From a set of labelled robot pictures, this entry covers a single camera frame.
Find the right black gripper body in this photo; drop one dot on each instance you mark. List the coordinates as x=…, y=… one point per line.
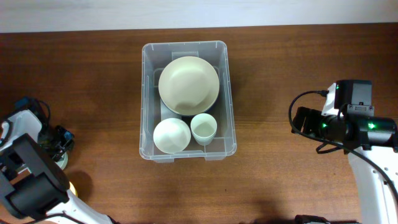
x=312, y=126

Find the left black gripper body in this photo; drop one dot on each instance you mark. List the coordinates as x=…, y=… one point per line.
x=57, y=140

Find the light green bowl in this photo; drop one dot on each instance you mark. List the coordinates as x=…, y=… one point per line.
x=62, y=163

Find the yellow bowl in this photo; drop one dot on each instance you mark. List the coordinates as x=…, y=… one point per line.
x=73, y=189

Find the dark blue bowl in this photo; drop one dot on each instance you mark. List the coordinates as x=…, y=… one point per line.
x=187, y=107

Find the white cup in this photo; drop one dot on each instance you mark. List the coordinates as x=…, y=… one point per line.
x=203, y=141
x=203, y=126

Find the pale green cup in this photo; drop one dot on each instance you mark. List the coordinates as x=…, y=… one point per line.
x=204, y=136

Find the white bowl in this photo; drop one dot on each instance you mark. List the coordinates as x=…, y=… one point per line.
x=172, y=135

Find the cream bowl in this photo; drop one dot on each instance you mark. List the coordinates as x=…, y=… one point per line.
x=174, y=96
x=189, y=75

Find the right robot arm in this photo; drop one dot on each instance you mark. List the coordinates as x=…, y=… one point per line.
x=371, y=146

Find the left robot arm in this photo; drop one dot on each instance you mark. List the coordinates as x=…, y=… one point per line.
x=32, y=185

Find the white paper label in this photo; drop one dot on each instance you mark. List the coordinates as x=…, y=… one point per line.
x=166, y=113

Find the clear plastic storage bin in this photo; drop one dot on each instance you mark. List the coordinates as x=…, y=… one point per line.
x=155, y=57

